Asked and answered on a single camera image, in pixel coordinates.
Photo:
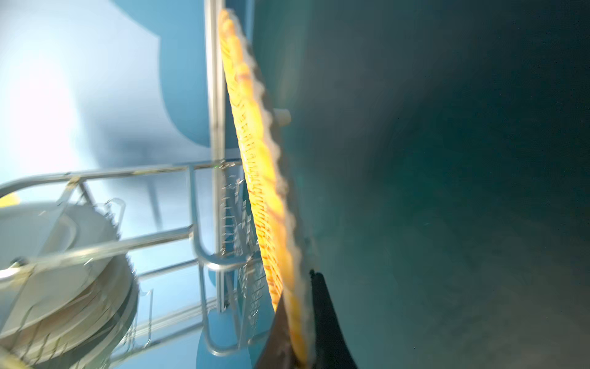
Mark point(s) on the white plate green lettered rim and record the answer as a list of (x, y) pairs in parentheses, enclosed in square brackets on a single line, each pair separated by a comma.
[(79, 319)]

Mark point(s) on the stainless steel dish rack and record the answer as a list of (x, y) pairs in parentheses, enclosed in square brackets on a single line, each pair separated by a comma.
[(195, 309)]

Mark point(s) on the orange woven round plate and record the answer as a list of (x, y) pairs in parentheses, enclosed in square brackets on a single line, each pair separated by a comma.
[(285, 254)]

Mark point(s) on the pale green sunflower plate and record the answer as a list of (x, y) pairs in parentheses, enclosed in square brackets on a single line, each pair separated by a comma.
[(39, 275)]

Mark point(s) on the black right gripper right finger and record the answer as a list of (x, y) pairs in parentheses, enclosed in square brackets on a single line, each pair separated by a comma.
[(331, 348)]

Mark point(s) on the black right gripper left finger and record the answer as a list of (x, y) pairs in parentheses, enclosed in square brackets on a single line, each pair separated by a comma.
[(278, 351)]

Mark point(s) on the plain grey-green plate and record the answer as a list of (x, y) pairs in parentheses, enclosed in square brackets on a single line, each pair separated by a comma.
[(92, 352)]

